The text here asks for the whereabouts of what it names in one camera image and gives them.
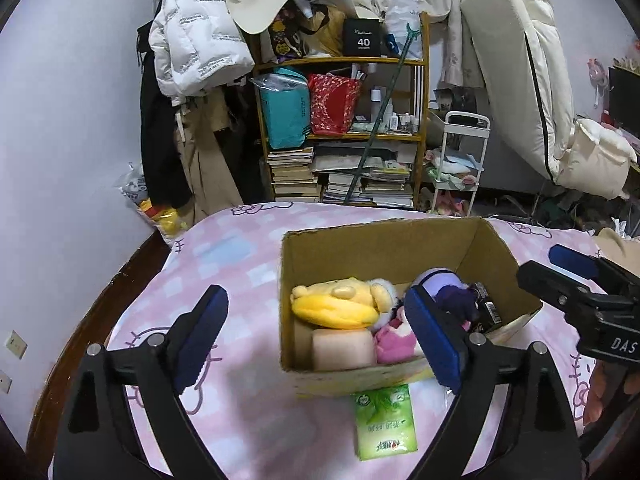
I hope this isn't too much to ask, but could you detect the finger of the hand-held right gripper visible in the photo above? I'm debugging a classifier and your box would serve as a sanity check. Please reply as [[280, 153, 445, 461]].
[[516, 259, 593, 313], [548, 244, 601, 282]]

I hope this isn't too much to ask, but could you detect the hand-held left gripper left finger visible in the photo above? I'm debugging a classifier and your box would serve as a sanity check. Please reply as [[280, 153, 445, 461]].
[[52, 284, 230, 480]]

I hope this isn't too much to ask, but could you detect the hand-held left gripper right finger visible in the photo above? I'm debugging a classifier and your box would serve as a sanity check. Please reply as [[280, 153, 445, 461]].
[[404, 285, 583, 480]]

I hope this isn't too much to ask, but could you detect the pink bear plush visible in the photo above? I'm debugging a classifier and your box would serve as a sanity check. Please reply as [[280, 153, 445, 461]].
[[372, 307, 426, 365]]

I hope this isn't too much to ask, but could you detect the black tissue packet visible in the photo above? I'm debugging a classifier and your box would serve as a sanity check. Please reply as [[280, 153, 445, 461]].
[[467, 282, 503, 333]]

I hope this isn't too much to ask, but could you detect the purple plush doll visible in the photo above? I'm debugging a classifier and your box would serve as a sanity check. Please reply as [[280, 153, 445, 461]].
[[412, 267, 481, 333]]

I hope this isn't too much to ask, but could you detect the green tissue packet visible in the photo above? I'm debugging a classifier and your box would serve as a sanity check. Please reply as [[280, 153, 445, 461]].
[[354, 384, 418, 462]]

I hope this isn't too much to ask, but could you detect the pink sponge block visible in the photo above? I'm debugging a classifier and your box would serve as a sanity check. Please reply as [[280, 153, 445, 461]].
[[312, 327, 376, 372]]

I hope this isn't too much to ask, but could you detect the yellow plush toy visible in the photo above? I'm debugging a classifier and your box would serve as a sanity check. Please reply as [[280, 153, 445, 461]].
[[291, 276, 398, 331]]

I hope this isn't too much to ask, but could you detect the cardboard box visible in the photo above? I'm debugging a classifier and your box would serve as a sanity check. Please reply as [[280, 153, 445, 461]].
[[279, 216, 544, 400]]

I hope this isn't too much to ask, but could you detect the person's right hand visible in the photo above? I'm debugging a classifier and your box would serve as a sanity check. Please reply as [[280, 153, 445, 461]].
[[582, 359, 640, 423]]

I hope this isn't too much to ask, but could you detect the pink cat-print bed sheet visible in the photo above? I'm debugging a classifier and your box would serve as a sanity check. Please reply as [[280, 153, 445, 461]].
[[107, 200, 640, 480]]

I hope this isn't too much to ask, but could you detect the beige coat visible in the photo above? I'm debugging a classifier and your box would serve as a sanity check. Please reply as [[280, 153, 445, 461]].
[[175, 87, 243, 226]]

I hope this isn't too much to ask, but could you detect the clear plastic bag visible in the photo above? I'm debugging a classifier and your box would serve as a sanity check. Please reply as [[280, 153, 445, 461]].
[[120, 162, 151, 206]]

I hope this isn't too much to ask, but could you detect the white trolley cart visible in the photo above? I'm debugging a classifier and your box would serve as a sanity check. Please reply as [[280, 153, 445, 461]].
[[425, 111, 491, 216]]

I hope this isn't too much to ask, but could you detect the pink fan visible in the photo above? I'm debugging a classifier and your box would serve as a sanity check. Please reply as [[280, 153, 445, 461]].
[[587, 57, 611, 108]]

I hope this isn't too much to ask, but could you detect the stack of books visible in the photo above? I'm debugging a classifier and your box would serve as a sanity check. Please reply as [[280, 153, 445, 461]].
[[265, 142, 416, 208]]

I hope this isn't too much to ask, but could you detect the black coat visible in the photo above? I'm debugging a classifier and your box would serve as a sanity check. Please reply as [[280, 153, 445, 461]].
[[137, 22, 193, 208]]

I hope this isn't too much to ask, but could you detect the black bag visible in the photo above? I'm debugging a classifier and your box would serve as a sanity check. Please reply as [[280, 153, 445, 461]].
[[435, 87, 476, 116]]

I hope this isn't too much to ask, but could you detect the cream folded mattress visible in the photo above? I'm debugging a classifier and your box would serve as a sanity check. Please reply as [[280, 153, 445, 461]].
[[459, 0, 638, 201]]

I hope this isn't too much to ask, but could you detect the row of toiletry bottles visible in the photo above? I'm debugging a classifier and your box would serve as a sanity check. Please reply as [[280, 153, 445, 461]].
[[370, 87, 421, 133]]

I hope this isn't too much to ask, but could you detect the green pole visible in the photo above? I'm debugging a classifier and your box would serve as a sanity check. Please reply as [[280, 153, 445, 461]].
[[342, 22, 421, 206]]

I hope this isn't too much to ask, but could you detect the teal bag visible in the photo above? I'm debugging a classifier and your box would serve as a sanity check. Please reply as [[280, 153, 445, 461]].
[[257, 67, 311, 150]]

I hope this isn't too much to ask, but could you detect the red bag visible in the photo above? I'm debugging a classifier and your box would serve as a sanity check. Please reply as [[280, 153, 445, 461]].
[[307, 73, 363, 137]]

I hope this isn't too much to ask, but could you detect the wooden shelf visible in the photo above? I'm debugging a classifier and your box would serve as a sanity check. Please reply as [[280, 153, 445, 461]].
[[252, 10, 431, 208]]

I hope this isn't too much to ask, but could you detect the white plastic bag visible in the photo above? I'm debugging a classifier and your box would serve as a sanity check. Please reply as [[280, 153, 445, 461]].
[[377, 0, 423, 56]]

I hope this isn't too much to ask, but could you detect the white puffer jacket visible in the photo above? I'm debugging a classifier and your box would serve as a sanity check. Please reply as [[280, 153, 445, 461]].
[[148, 0, 256, 106]]

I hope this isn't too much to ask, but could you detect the black box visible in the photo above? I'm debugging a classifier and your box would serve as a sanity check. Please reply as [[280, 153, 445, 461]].
[[343, 18, 383, 57]]

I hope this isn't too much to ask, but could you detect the colourful printed bag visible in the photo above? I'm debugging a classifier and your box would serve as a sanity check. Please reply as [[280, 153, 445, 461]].
[[270, 2, 346, 58]]

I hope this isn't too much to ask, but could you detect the cream wide-brim hat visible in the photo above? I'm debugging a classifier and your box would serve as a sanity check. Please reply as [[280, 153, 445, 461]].
[[225, 0, 373, 36]]

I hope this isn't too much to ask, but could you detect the wooden bed frame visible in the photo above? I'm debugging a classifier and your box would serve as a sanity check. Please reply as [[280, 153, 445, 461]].
[[22, 230, 186, 466]]

